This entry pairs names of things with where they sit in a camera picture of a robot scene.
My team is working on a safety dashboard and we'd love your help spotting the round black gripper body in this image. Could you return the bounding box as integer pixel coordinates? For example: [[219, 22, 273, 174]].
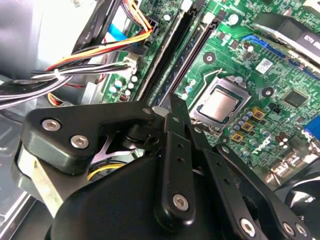
[[49, 155, 235, 240]]

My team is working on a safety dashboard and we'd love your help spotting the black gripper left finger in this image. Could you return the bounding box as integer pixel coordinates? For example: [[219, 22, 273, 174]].
[[21, 92, 197, 226]]

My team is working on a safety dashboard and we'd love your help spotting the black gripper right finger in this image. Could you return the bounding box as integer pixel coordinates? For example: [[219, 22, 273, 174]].
[[179, 99, 313, 240]]

